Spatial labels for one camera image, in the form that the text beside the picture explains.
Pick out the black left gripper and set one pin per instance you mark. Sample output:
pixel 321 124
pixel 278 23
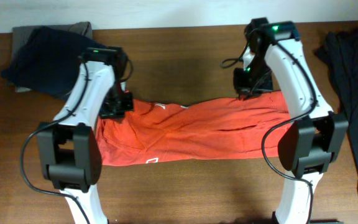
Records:
pixel 120 113

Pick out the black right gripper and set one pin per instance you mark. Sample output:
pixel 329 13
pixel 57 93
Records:
pixel 242 88

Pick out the red soccer t-shirt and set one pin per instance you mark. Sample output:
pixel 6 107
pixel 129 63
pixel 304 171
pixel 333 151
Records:
pixel 224 128

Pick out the navy garment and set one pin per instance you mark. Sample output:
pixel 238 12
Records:
pixel 45 62

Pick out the grey garment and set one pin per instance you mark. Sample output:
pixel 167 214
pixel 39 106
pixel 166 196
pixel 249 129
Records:
pixel 20 37

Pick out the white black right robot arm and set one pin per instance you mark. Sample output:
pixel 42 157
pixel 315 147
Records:
pixel 315 134

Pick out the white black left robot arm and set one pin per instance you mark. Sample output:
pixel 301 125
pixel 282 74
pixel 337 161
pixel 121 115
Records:
pixel 69 154

